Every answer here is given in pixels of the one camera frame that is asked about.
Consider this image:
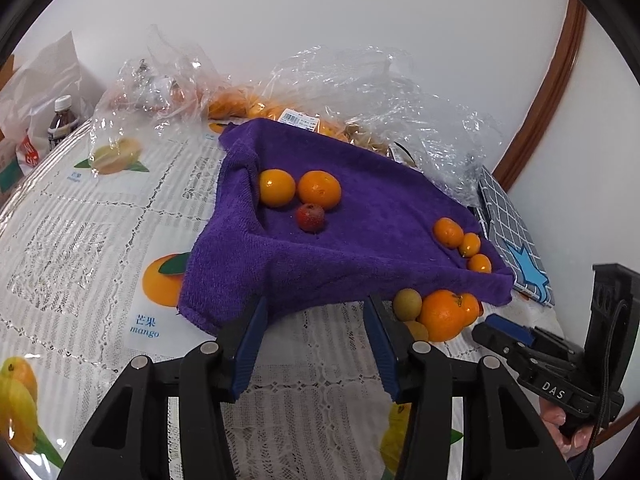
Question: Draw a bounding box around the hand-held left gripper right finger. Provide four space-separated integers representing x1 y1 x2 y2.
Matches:
362 294 576 480

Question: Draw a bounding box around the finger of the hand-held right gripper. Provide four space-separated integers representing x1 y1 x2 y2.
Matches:
486 314 538 348
472 322 527 378

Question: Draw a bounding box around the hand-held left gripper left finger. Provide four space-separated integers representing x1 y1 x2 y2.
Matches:
57 296 271 480

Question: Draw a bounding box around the medium orange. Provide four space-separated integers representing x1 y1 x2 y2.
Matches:
457 292 482 327
297 170 342 209

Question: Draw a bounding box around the small green-brown round fruit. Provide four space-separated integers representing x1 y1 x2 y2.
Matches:
392 288 424 321

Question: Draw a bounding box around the large orange with stem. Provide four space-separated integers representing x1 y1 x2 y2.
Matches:
417 290 468 343

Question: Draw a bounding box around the purple towel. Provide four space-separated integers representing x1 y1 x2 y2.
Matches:
177 118 516 336

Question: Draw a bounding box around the small red fruit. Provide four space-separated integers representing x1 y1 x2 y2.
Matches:
296 203 326 233

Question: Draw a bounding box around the large smooth orange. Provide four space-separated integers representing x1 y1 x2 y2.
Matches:
258 169 296 208

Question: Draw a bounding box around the person's right hand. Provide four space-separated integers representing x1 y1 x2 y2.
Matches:
539 397 596 461

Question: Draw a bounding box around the grey checked bag with star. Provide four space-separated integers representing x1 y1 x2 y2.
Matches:
472 165 556 307

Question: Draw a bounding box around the bagged pile of brown longans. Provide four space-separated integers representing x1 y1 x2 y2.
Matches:
345 120 416 166

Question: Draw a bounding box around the white barcode label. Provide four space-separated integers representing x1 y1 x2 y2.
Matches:
280 110 321 131

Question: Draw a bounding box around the bagged pile of small oranges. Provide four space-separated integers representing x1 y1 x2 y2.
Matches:
207 87 351 141

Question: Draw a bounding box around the large clear plastic bag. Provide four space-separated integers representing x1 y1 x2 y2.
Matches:
250 45 503 206

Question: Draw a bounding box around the small clear plastic bag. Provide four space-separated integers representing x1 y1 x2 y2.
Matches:
90 24 226 171

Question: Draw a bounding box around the dark bottle with white cap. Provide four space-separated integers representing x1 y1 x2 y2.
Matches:
46 96 80 153

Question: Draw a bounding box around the red and white packet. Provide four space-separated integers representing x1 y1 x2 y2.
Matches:
17 130 43 171

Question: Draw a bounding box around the small cardboard box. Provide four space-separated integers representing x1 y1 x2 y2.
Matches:
0 140 26 196

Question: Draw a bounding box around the white plastic bag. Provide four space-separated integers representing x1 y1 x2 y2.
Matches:
0 31 101 151

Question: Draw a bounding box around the brown wooden door frame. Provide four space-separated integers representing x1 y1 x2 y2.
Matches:
492 0 587 192

